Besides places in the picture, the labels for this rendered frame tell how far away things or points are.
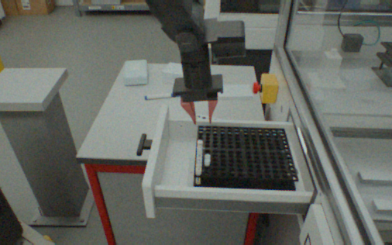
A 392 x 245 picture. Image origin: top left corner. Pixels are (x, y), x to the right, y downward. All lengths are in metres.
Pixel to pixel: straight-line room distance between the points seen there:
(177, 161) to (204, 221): 0.40
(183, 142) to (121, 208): 0.40
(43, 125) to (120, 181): 0.50
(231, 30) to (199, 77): 0.11
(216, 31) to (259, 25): 0.88
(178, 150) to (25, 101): 0.69
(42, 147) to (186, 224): 0.72
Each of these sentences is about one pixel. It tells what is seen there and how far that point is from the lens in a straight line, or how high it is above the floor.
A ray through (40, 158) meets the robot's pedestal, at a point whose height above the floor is 0.44.
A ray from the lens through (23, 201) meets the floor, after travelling 2.02.
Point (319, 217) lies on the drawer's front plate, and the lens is 0.61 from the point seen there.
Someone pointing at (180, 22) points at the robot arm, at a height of 1.22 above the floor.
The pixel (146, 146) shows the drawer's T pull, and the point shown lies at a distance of 0.73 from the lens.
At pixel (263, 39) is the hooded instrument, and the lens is 1.47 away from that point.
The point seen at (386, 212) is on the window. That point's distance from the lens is 0.47.
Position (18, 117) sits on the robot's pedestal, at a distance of 1.43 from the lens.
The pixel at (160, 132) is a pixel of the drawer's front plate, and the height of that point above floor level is 0.93.
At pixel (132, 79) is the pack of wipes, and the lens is 1.26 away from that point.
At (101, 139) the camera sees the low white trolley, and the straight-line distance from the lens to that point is 1.02.
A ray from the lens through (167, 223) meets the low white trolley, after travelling 1.17.
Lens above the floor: 1.39
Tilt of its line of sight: 37 degrees down
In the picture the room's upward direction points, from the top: straight up
